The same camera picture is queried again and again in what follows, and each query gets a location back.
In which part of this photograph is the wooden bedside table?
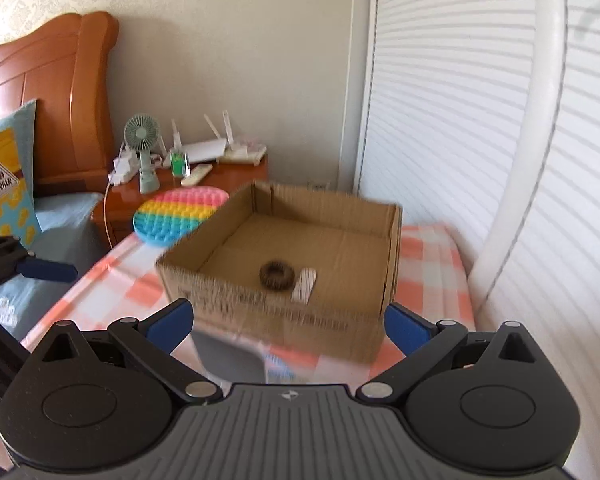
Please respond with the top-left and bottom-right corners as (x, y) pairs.
(92, 152), (270, 251)

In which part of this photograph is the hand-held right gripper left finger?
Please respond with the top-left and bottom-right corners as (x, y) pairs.
(30, 299), (226, 406)

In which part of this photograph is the green handheld fan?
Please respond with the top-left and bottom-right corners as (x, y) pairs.
(124, 114), (162, 195)

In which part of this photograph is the brown hair scrunchie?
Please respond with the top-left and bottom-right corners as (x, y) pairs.
(259, 260), (297, 291)

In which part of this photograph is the white power strip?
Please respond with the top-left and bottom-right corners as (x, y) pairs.
(109, 152), (143, 186)

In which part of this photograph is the white remote control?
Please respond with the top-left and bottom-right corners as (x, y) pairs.
(181, 164), (213, 186)

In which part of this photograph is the rainbow pop bubble toy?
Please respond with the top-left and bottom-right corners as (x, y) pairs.
(132, 186), (229, 248)

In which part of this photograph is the blue yellow printed pillow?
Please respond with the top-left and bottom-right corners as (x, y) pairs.
(0, 99), (43, 241)

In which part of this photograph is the wooden bed headboard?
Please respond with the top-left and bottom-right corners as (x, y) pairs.
(0, 10), (120, 198)

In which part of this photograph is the brown cardboard box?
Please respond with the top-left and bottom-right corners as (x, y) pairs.
(155, 180), (403, 363)

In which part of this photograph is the white router with antennas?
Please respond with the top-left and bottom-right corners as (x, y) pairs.
(170, 110), (238, 165)

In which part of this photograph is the orange white checkered tablecloth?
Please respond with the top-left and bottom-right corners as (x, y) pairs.
(0, 220), (478, 461)

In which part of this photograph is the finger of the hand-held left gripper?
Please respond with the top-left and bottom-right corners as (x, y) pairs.
(0, 235), (79, 285)

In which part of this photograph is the white louvered wardrobe door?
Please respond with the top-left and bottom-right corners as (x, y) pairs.
(352, 0), (563, 261)
(480, 0), (600, 476)

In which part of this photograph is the white flat box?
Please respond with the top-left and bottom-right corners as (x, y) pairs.
(220, 141), (267, 166)

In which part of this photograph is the small white grey packet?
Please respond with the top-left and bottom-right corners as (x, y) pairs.
(291, 267), (318, 303)

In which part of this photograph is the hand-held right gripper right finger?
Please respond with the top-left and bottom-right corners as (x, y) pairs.
(355, 302), (541, 406)

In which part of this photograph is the thin white cable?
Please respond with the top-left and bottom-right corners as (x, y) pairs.
(102, 184), (117, 252)

